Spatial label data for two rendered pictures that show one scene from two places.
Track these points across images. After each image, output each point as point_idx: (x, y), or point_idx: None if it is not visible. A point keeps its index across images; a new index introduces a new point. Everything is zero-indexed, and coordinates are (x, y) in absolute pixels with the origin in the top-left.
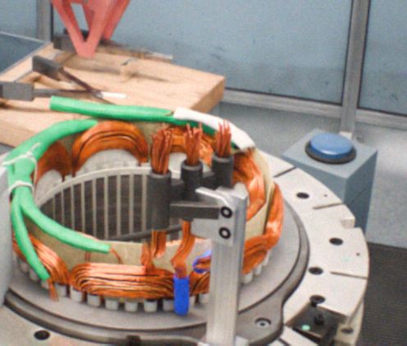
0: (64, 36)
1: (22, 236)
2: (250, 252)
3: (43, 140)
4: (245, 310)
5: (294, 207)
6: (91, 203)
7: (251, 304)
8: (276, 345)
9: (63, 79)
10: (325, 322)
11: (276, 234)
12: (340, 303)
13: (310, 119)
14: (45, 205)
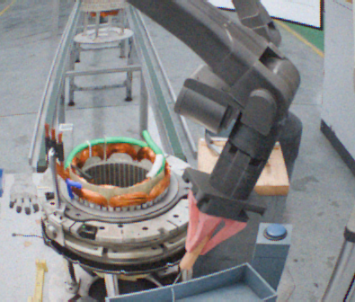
0: None
1: (70, 153)
2: (92, 195)
3: (119, 138)
4: (83, 211)
5: (164, 215)
6: (141, 177)
7: (84, 211)
8: (71, 221)
9: None
10: (89, 230)
11: (112, 201)
12: (102, 233)
13: None
14: (118, 164)
